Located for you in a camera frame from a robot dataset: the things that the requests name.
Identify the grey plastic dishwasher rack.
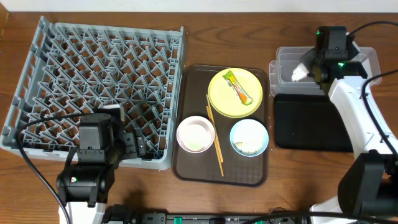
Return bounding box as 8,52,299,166
1,18,186,170

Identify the clear plastic waste bin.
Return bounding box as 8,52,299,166
269,47,381,96

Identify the white napkin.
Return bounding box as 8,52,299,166
292,63,310,82

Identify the wooden chopstick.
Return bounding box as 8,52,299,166
206,106,224,177
206,94,223,163

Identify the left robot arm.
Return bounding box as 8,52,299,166
57,110,145,223

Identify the light blue bowl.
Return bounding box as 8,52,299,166
229,119,269,157

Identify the yellow round plate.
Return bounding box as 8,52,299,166
208,68,263,118

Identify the green orange snack wrapper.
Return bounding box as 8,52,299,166
223,70,253,106

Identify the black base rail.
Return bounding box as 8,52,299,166
99,205,359,224

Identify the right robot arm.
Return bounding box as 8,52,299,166
292,26,397,223

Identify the brown plastic serving tray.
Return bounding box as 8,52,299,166
172,65,268,187

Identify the pink bowl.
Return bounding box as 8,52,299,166
176,116,215,154

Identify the black plastic tray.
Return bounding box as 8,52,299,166
274,94,353,152

